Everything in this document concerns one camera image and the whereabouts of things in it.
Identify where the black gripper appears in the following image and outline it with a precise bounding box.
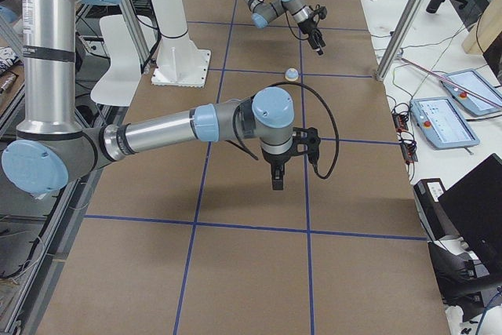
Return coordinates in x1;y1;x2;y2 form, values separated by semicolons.
298;19;326;56
262;149;292;191

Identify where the blue call bell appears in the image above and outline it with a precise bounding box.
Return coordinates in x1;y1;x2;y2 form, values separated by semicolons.
284;67;300;82

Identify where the near teach pendant tablet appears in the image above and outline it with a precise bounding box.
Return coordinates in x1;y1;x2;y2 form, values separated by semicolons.
409;96;480;150

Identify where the teach pendant tablet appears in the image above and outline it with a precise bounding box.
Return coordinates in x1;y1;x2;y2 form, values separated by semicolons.
409;96;480;150
442;69;501;117

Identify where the far teach pendant tablet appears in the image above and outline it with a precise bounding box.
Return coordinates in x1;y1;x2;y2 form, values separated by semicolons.
442;69;501;117

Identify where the white chair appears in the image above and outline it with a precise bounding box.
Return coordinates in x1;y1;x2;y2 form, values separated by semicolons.
91;15;142;107

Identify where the black laptop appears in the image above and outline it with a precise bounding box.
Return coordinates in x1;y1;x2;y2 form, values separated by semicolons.
438;153;501;273

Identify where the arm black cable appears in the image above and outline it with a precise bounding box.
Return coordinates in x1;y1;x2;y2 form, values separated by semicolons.
231;82;340;180

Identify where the aluminium frame post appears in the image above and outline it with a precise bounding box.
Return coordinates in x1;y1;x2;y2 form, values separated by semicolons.
375;0;423;82

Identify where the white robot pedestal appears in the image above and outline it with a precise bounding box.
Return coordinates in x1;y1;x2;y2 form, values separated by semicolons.
151;0;211;88

